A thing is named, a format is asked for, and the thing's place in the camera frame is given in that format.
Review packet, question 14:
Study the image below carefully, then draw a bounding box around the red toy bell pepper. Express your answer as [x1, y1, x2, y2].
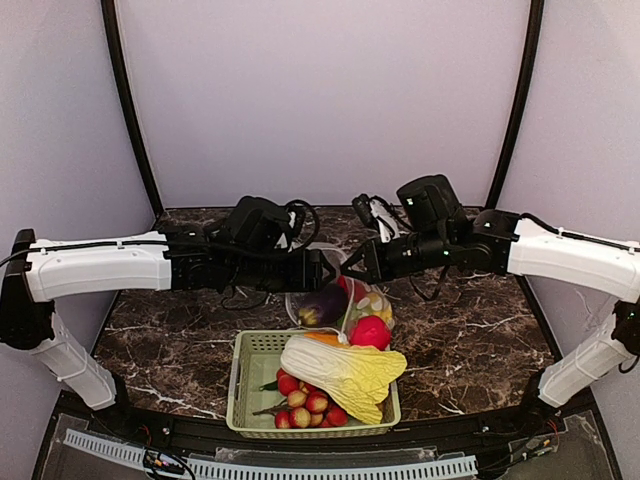
[336, 275, 351, 296]

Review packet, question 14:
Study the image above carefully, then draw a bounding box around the dark purple toy eggplant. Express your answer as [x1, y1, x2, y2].
[297, 284, 348, 328]

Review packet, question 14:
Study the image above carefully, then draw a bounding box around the green toy apple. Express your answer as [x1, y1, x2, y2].
[347, 295, 372, 321]

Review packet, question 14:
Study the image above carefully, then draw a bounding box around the yellow toy lemon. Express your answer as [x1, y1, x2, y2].
[370, 294, 395, 330]

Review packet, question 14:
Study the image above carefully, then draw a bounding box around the clear dotted zip top bag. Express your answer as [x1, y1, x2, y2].
[285, 242, 395, 350]

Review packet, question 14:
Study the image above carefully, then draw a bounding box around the red toy pomegranate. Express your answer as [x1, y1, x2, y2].
[349, 316, 392, 350]

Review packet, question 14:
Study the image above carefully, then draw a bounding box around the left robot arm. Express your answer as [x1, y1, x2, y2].
[1, 196, 336, 414]

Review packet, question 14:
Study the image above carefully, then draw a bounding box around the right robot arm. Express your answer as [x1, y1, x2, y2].
[341, 174, 639, 409]

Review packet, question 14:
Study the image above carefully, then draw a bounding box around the orange yellow toy mango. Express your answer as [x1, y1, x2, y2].
[304, 332, 345, 347]

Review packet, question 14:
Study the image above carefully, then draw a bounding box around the pale green plastic basket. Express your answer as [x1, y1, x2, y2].
[226, 330, 401, 440]

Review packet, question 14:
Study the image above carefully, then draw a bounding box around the toy napa cabbage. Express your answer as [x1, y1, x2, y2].
[280, 333, 407, 425]

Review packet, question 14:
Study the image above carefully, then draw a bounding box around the toy lychee fruit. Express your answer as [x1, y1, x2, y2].
[289, 407, 312, 429]

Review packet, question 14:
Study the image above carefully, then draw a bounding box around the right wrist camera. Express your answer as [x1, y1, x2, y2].
[352, 194, 400, 243]

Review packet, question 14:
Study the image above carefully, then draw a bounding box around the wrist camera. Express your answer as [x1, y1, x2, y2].
[279, 199, 321, 253]
[352, 194, 400, 243]

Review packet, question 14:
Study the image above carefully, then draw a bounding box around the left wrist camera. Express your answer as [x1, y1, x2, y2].
[279, 199, 321, 253]

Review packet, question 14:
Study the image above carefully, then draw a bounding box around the white slotted cable duct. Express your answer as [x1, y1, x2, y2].
[63, 429, 478, 479]

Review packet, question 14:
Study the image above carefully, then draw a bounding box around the black right corner frame post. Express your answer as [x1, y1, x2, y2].
[484, 0, 545, 209]

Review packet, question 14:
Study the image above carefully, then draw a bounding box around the black corner frame post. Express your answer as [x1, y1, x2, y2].
[100, 0, 164, 219]
[484, 0, 545, 209]

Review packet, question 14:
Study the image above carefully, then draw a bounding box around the black left corner frame post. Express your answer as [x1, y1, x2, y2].
[100, 0, 164, 219]

